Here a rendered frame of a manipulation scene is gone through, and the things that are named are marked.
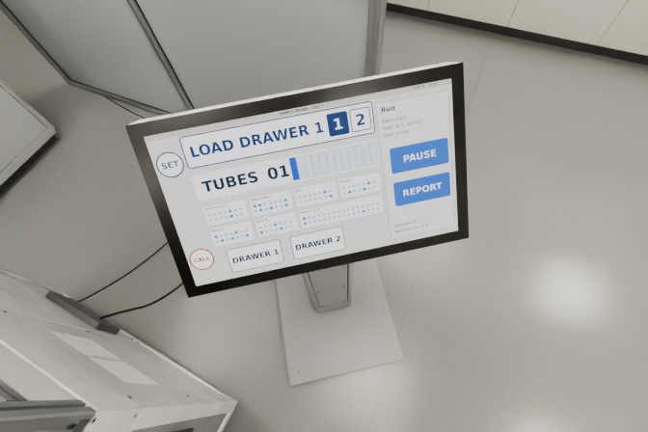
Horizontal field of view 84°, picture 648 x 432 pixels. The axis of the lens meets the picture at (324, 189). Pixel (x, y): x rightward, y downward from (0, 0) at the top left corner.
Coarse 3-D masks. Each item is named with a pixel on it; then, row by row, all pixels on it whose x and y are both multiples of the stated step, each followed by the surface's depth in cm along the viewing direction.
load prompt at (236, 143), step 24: (288, 120) 55; (312, 120) 55; (336, 120) 56; (360, 120) 56; (192, 144) 54; (216, 144) 55; (240, 144) 55; (264, 144) 56; (288, 144) 56; (312, 144) 57; (192, 168) 56
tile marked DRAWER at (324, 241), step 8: (312, 232) 62; (320, 232) 62; (328, 232) 62; (336, 232) 62; (296, 240) 62; (304, 240) 62; (312, 240) 62; (320, 240) 62; (328, 240) 63; (336, 240) 63; (344, 240) 63; (296, 248) 62; (304, 248) 63; (312, 248) 63; (320, 248) 63; (328, 248) 63; (336, 248) 63; (344, 248) 64; (296, 256) 63; (304, 256) 63
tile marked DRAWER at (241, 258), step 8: (272, 240) 61; (280, 240) 62; (232, 248) 61; (240, 248) 61; (248, 248) 61; (256, 248) 62; (264, 248) 62; (272, 248) 62; (280, 248) 62; (232, 256) 62; (240, 256) 62; (248, 256) 62; (256, 256) 62; (264, 256) 62; (272, 256) 62; (280, 256) 63; (232, 264) 62; (240, 264) 62; (248, 264) 62; (256, 264) 63; (264, 264) 63; (272, 264) 63; (232, 272) 63
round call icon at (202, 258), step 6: (210, 246) 60; (186, 252) 60; (192, 252) 60; (198, 252) 60; (204, 252) 61; (210, 252) 61; (192, 258) 61; (198, 258) 61; (204, 258) 61; (210, 258) 61; (192, 264) 61; (198, 264) 61; (204, 264) 61; (210, 264) 62; (216, 264) 62; (192, 270) 62; (198, 270) 62
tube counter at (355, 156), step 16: (352, 144) 57; (368, 144) 58; (272, 160) 57; (288, 160) 57; (304, 160) 57; (320, 160) 58; (336, 160) 58; (352, 160) 58; (368, 160) 59; (272, 176) 58; (288, 176) 58; (304, 176) 58; (320, 176) 59
